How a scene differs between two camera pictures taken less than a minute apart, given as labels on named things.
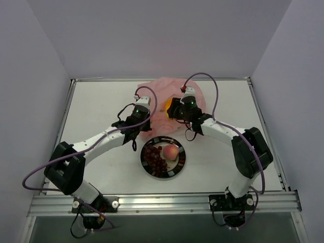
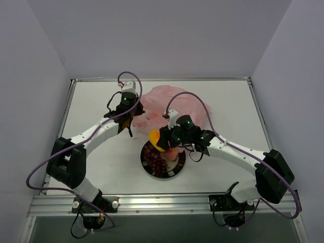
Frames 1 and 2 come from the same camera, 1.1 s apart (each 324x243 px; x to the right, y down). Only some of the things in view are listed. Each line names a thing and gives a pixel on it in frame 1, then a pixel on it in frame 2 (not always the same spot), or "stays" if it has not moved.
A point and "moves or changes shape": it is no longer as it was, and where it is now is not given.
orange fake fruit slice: [168, 105] → [154, 135]
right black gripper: [173, 109] → [164, 139]
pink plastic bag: [160, 91] moves or changes shape
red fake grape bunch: [152, 156] stays
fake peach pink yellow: [171, 152] stays
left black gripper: [146, 124] → [127, 121]
